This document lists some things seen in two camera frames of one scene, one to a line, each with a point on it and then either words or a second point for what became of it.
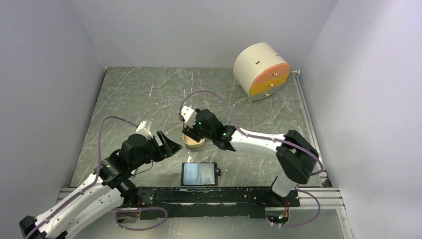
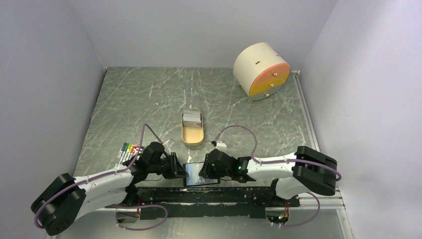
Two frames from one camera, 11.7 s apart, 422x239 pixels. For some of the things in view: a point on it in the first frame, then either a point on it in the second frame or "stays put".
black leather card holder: [199, 174] stays put
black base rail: [251, 202] stays put
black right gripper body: [197, 133] -> [211, 172]
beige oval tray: [190, 142] stays put
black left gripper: [170, 147] -> [176, 170]
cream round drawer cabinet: [261, 70] stays put
